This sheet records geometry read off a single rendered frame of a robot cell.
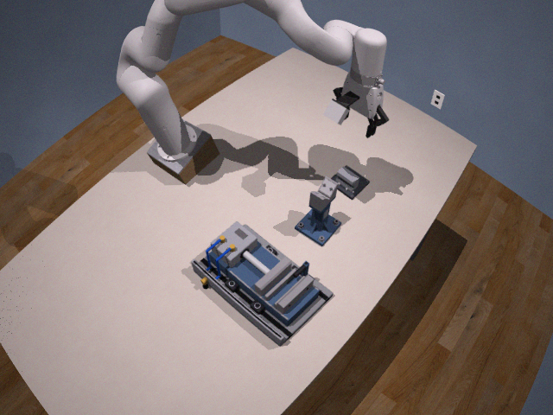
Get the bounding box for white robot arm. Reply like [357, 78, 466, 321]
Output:
[117, 0, 387, 162]

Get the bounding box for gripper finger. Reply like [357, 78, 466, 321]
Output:
[365, 105, 389, 138]
[334, 87, 349, 120]

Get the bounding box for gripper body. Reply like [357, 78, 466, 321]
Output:
[341, 72, 384, 119]

